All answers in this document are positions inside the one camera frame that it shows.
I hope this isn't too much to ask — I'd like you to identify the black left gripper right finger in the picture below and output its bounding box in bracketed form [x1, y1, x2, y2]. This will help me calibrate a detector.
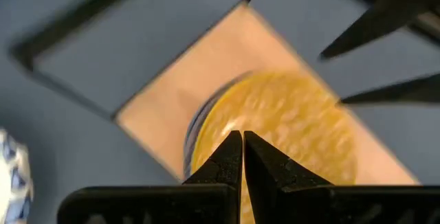
[243, 130, 440, 224]

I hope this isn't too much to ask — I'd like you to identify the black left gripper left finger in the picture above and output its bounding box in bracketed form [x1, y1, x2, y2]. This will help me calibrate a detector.
[56, 129, 244, 224]

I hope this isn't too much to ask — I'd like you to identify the black frame wooden shelf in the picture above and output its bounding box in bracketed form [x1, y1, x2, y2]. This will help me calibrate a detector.
[8, 0, 421, 188]

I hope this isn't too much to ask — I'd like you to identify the blue ceramic bowl yellow inside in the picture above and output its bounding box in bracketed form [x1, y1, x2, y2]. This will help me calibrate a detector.
[181, 69, 358, 224]

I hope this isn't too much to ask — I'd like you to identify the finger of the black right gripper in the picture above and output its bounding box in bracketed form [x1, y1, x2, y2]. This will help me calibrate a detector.
[319, 0, 431, 60]
[338, 73, 440, 107]

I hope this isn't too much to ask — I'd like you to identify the large blue-white paper bowl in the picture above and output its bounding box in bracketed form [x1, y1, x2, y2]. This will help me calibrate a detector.
[0, 127, 35, 224]

